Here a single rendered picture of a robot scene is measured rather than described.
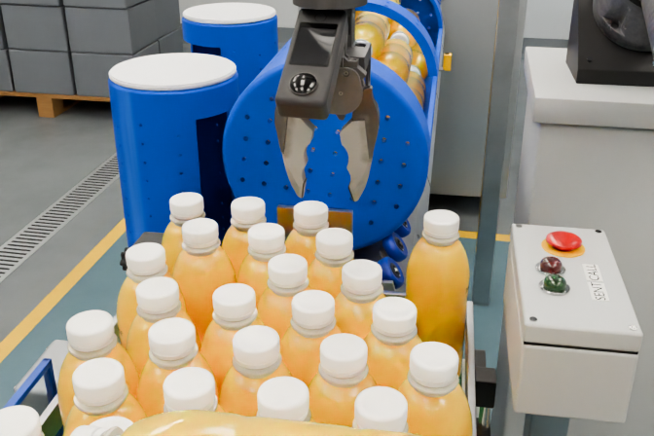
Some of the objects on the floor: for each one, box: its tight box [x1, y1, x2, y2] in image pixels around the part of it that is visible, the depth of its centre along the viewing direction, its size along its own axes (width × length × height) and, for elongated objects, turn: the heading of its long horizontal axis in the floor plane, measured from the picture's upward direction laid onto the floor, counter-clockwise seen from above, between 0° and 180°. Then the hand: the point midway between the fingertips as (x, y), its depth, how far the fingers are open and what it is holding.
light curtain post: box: [472, 0, 526, 307], centre depth 237 cm, size 6×6×170 cm
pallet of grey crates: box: [0, 0, 183, 118], centre depth 470 cm, size 120×80×119 cm
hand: (326, 190), depth 78 cm, fingers open, 5 cm apart
